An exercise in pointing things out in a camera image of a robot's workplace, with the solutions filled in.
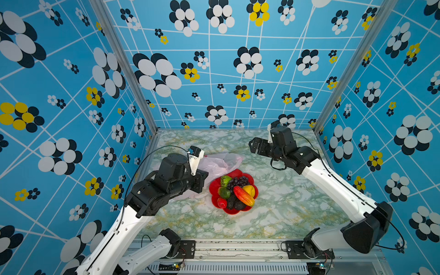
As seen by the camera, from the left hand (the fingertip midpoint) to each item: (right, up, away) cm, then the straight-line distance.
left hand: (210, 172), depth 64 cm
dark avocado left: (+8, -17, +18) cm, 27 cm away
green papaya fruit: (+5, -12, +17) cm, 21 cm away
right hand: (+20, +11, +13) cm, 27 cm away
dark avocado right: (+12, -18, +16) cm, 27 cm away
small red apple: (+4, -17, +15) cm, 23 cm away
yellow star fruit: (+18, -12, +20) cm, 30 cm away
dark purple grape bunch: (+14, -8, +22) cm, 28 cm away
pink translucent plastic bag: (+2, +3, 0) cm, 4 cm away
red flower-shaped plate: (+1, -10, +25) cm, 27 cm away
